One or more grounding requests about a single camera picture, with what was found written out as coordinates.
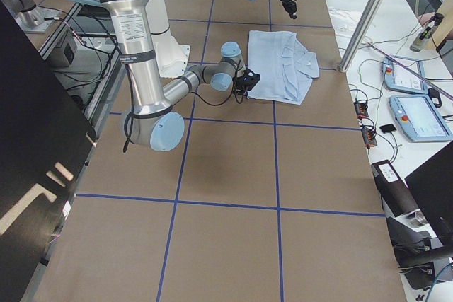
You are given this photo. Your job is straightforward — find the orange black connector strip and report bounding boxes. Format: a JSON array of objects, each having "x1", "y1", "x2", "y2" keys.
[{"x1": 353, "y1": 100, "x2": 377, "y2": 149}]

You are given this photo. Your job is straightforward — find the light blue button-up shirt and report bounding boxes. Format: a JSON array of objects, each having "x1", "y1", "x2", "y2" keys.
[{"x1": 248, "y1": 30, "x2": 319, "y2": 105}]

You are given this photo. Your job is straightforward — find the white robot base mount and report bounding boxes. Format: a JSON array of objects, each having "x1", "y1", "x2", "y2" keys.
[{"x1": 151, "y1": 0, "x2": 192, "y2": 79}]

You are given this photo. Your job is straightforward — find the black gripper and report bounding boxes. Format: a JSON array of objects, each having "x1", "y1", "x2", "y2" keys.
[
  {"x1": 280, "y1": 0, "x2": 297, "y2": 20},
  {"x1": 234, "y1": 70, "x2": 256, "y2": 96}
]

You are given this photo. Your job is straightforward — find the spare grey robot arm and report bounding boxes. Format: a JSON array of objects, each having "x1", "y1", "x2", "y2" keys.
[{"x1": 1, "y1": 0, "x2": 51, "y2": 33}]

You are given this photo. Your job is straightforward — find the upper blue teach pendant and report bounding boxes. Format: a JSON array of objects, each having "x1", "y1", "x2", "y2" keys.
[{"x1": 382, "y1": 56, "x2": 428, "y2": 95}]

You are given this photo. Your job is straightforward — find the black phone on desk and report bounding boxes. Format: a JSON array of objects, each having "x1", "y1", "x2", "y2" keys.
[{"x1": 379, "y1": 124, "x2": 397, "y2": 134}]

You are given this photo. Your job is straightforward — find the grey aluminium frame post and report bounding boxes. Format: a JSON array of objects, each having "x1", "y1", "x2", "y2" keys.
[{"x1": 338, "y1": 0, "x2": 383, "y2": 73}]

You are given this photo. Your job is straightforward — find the lower blue teach pendant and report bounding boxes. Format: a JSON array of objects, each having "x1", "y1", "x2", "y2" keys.
[{"x1": 389, "y1": 95, "x2": 452, "y2": 142}]

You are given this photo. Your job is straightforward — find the long reach grabber tool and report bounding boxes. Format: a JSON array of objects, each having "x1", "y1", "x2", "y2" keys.
[{"x1": 364, "y1": 40, "x2": 453, "y2": 101}]

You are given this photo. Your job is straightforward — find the black monitor on stand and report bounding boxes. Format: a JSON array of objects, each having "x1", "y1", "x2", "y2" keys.
[{"x1": 399, "y1": 143, "x2": 452, "y2": 267}]

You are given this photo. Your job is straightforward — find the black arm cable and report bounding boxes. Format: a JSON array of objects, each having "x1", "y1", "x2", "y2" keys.
[{"x1": 122, "y1": 61, "x2": 248, "y2": 154}]

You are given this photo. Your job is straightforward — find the blue teach pendant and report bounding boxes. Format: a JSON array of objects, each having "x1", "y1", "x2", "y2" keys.
[
  {"x1": 382, "y1": 56, "x2": 428, "y2": 95},
  {"x1": 389, "y1": 95, "x2": 452, "y2": 142}
]

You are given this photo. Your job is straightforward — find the dark equipment cabinet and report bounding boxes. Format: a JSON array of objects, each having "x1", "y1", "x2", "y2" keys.
[{"x1": 1, "y1": 8, "x2": 96, "y2": 301}]

